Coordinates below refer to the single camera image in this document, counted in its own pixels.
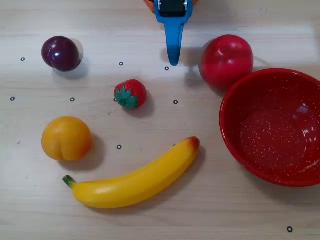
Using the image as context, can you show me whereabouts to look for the red toy strawberry green leaves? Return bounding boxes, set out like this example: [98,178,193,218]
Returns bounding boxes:
[113,78,148,110]

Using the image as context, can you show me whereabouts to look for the blue gripper black motor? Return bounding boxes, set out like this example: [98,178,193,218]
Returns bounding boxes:
[153,0,194,67]

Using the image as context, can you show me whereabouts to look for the red toy apple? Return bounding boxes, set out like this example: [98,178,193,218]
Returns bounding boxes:
[199,34,255,91]

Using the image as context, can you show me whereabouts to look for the red speckled enamel bowl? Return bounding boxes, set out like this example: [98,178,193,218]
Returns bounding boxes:
[219,68,320,188]

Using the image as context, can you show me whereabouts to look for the dark purple toy plum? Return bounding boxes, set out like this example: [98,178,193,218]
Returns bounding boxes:
[41,35,83,73]

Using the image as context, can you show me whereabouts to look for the yellow toy banana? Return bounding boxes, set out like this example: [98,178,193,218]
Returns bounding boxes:
[62,136,201,210]

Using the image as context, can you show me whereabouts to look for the yellow orange toy peach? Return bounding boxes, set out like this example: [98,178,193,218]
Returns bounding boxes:
[41,115,93,162]

